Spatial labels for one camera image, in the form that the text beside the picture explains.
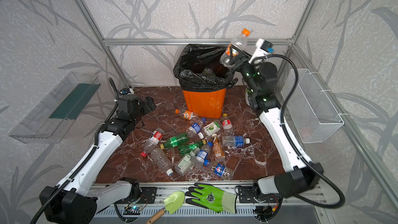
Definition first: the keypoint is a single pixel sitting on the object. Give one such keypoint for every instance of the green work glove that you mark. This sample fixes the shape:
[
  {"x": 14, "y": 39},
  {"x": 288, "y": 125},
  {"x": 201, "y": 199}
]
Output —
[{"x": 210, "y": 197}]

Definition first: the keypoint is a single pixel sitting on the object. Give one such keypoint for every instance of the red label yellow cap bottle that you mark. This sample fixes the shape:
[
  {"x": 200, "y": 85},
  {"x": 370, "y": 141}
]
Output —
[{"x": 227, "y": 124}]

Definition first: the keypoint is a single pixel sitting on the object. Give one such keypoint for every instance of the light green garden trowel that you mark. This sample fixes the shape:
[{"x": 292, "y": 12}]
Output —
[{"x": 172, "y": 203}]

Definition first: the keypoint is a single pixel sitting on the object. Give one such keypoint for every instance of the blue label bottle near bin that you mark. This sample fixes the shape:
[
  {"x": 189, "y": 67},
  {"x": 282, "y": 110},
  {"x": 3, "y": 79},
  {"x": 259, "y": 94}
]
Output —
[{"x": 195, "y": 130}]

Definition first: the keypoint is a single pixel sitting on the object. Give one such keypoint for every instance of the white wire mesh basket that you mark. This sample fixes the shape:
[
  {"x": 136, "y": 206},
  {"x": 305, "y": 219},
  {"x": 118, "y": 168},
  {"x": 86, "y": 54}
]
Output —
[{"x": 311, "y": 110}]

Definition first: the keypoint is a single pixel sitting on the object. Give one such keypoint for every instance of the white pot with flowers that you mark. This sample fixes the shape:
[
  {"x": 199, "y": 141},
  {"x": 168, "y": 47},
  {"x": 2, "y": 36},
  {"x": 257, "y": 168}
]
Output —
[{"x": 247, "y": 95}]

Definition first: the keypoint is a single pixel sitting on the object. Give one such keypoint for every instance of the orange trash bin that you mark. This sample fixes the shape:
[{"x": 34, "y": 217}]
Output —
[{"x": 205, "y": 104}]

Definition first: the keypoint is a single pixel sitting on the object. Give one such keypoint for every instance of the orange cap bottle near bin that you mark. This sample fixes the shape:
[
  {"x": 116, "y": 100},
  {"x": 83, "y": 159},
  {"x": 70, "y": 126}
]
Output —
[{"x": 187, "y": 114}]

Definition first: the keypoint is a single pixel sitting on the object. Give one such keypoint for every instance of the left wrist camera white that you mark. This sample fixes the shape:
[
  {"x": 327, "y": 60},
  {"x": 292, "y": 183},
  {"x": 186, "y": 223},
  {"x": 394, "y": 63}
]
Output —
[{"x": 125, "y": 91}]

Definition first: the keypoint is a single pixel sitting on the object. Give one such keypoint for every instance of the amber tea bottle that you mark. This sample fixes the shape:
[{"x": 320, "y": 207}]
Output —
[{"x": 217, "y": 149}]

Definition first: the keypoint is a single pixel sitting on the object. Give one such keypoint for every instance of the white green lime drink bottle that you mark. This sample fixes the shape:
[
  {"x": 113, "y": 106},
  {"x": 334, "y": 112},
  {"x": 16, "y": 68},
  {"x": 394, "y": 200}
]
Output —
[{"x": 210, "y": 129}]

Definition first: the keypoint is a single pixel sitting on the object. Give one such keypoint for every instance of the dark green Sprite bottle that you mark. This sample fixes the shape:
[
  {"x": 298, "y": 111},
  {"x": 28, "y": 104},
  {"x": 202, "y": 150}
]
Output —
[{"x": 175, "y": 141}]

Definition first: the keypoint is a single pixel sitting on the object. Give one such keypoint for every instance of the small green soda bottle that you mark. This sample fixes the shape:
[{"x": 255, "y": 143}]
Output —
[{"x": 185, "y": 149}]

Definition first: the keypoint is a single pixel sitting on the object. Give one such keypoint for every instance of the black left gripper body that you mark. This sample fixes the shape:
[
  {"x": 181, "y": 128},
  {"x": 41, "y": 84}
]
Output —
[{"x": 146, "y": 104}]

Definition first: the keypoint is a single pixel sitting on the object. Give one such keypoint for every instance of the blue cap water bottle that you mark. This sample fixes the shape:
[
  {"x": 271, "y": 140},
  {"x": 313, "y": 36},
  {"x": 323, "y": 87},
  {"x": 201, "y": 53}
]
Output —
[{"x": 203, "y": 154}]

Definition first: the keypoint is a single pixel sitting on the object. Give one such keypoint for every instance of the black bin liner bag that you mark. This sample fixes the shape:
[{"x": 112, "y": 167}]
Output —
[{"x": 192, "y": 61}]

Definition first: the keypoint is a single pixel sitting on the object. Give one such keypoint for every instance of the small circuit board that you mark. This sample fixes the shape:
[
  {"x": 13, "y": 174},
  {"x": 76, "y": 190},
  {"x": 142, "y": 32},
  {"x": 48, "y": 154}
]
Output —
[{"x": 131, "y": 210}]

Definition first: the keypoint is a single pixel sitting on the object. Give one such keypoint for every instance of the clear acrylic wall shelf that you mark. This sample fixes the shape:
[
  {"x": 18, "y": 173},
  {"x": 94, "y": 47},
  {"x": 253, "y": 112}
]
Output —
[{"x": 51, "y": 119}]

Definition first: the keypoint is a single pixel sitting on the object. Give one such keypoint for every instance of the crushed Pepsi bottle front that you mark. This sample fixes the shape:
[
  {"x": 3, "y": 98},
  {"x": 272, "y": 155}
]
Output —
[{"x": 219, "y": 169}]

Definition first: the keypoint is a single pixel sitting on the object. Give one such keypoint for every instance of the blue label water bottle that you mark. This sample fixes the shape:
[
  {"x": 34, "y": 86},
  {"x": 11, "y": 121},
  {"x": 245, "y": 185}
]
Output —
[{"x": 234, "y": 141}]

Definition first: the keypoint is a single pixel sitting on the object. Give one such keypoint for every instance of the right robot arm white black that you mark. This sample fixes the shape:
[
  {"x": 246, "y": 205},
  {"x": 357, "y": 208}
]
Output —
[{"x": 297, "y": 178}]

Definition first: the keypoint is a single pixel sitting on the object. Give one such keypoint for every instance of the bright green label bottle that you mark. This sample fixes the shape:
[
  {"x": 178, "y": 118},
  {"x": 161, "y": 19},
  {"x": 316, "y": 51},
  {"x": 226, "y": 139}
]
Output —
[{"x": 208, "y": 72}]

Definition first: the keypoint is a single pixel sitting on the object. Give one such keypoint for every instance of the small orange label bottle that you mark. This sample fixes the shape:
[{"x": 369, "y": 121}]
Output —
[{"x": 237, "y": 45}]

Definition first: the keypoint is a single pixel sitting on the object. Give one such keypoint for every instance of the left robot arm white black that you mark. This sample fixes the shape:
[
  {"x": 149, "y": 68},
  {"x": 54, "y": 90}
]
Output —
[{"x": 71, "y": 201}]

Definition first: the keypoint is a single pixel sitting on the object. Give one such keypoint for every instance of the pale green label bottle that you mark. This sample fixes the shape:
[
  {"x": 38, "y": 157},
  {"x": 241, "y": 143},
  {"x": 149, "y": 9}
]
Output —
[{"x": 183, "y": 166}]

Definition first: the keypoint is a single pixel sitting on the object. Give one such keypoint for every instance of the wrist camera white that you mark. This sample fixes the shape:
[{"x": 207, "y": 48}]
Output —
[
  {"x": 125, "y": 91},
  {"x": 263, "y": 49}
]

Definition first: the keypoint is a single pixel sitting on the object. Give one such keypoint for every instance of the clear bottle red label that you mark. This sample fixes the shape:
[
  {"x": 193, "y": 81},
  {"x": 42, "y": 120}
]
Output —
[{"x": 152, "y": 142}]

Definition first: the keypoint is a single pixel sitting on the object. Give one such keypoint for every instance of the clear unlabelled white cap bottle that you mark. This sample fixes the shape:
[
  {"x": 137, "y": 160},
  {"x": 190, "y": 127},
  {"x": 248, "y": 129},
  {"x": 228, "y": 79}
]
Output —
[{"x": 162, "y": 161}]

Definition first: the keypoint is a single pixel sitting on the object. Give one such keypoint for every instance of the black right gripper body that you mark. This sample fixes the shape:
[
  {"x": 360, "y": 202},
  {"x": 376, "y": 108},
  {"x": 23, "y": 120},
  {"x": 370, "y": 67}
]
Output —
[{"x": 241, "y": 59}]

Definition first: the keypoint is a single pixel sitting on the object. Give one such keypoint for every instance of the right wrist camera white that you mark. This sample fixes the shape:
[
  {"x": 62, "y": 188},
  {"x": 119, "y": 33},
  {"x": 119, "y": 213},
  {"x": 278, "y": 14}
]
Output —
[{"x": 263, "y": 49}]

